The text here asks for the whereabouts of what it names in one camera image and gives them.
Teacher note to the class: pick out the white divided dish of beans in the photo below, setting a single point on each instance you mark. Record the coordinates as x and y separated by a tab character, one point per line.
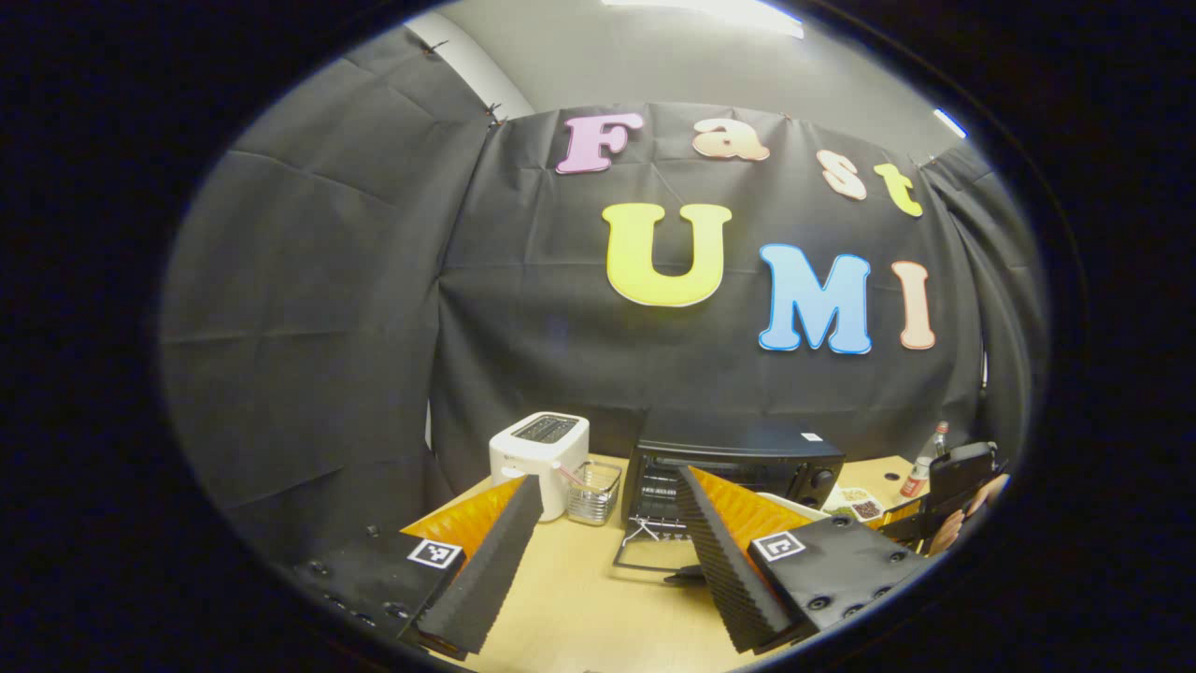
860	505

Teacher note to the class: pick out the pink striped straw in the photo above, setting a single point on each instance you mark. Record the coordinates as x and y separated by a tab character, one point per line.
570	475

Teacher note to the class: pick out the clear plastic water bottle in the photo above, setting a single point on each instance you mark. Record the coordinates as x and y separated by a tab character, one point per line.
920	472

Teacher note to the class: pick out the white toaster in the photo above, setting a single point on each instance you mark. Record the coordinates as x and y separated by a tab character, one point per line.
533	458

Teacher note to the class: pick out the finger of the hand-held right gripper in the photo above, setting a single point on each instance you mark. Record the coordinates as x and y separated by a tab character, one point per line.
906	523

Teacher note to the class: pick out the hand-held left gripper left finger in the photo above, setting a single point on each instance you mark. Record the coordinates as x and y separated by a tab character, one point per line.
491	570

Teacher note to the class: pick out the large ceiling light panel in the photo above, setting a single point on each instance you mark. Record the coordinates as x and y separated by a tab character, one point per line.
729	11

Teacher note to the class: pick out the black backdrop cloth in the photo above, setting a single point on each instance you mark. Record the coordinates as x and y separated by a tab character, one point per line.
374	327

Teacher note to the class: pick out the black electric oven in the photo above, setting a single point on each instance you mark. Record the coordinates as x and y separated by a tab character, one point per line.
738	449

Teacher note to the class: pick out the small ceiling light panel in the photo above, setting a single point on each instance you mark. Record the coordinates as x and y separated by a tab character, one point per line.
949	122

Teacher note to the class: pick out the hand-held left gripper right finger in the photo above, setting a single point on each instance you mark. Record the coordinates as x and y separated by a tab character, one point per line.
724	570

